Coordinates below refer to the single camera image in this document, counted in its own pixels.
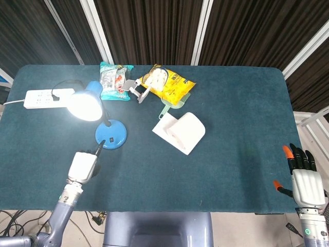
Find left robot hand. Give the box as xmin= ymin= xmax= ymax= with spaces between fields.
xmin=67 ymin=140 xmax=105 ymax=184

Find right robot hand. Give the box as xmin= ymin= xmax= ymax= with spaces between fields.
xmin=272 ymin=143 xmax=328 ymax=210

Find blue desk lamp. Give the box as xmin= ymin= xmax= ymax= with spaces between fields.
xmin=66 ymin=80 xmax=128 ymax=150

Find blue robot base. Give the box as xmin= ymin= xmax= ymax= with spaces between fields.
xmin=102 ymin=211 xmax=214 ymax=247

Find black plug on floor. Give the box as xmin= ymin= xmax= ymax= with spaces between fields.
xmin=85 ymin=211 xmax=107 ymax=234

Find white power strip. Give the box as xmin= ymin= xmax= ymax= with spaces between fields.
xmin=23 ymin=88 xmax=75 ymax=110

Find teal table cloth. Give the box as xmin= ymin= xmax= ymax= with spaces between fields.
xmin=0 ymin=64 xmax=304 ymax=214

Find teal snack bag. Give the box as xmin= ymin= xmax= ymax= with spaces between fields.
xmin=99 ymin=61 xmax=135 ymax=101

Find grey white clip tool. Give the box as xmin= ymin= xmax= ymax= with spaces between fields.
xmin=120 ymin=78 xmax=152 ymax=104

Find green plastic scoop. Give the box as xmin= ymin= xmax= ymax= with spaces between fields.
xmin=158 ymin=93 xmax=191 ymax=119

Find yellow snack bag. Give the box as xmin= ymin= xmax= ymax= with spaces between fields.
xmin=138 ymin=63 xmax=197 ymax=106

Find black floor cables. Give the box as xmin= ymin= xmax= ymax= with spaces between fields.
xmin=0 ymin=209 xmax=52 ymax=237

